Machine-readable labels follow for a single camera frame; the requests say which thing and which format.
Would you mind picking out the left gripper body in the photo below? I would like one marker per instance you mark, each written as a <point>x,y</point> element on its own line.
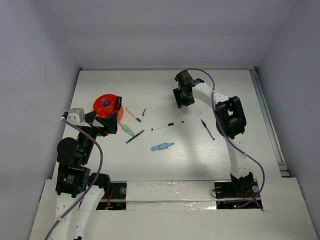
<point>94,131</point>

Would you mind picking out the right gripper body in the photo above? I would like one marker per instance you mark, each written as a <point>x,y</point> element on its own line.
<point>183,94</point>

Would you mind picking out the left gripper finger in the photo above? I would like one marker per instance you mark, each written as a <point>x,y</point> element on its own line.
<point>90,117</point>
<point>109,124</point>

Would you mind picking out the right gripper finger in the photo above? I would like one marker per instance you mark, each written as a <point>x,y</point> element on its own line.
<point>178,95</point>
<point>188,98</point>

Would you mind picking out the orange highlighter black body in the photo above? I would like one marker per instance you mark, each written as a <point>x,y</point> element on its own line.
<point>118,103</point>

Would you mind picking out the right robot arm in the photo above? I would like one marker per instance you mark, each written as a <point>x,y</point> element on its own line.
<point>230,123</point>

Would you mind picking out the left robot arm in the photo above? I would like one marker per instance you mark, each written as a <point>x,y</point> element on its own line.
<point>79,190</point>

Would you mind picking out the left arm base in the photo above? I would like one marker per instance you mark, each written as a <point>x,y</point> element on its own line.
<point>115,199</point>

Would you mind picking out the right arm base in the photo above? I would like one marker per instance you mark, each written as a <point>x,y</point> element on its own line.
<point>228,199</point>

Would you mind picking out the green correction tape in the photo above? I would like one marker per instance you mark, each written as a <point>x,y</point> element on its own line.
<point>128,130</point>

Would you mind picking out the orange round container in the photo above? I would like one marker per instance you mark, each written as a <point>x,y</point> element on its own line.
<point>106,111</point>

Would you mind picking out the blue item in container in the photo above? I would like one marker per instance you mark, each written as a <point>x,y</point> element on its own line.
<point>104,102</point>

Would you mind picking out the blue gel pen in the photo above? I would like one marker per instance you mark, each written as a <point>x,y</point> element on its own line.
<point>207,129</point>

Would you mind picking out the blue capped white marker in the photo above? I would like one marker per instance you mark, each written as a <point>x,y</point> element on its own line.
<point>134,116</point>

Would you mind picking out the purple pen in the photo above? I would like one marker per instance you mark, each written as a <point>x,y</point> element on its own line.
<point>135,136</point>

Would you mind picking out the black capped white marker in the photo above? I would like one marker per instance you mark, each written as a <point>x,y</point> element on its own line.
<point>162,126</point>

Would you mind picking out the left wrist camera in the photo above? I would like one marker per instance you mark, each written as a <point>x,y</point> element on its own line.
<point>75,116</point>

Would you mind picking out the aluminium side rail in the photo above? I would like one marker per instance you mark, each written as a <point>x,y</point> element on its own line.
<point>284,171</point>

